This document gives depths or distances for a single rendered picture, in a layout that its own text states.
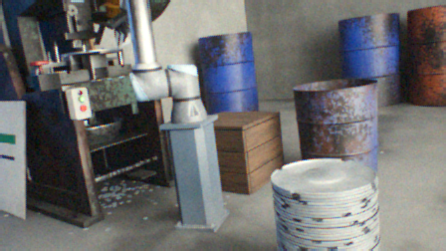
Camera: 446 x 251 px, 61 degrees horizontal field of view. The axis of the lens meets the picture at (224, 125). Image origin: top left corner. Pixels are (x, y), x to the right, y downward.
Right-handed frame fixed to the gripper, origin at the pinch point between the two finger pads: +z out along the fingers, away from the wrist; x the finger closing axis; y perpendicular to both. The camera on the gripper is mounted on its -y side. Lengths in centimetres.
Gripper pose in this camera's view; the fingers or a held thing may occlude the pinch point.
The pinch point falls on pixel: (118, 47)
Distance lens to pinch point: 206.9
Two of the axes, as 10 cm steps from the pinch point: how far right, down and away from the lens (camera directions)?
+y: 5.8, -2.2, 7.8
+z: -2.4, 8.8, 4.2
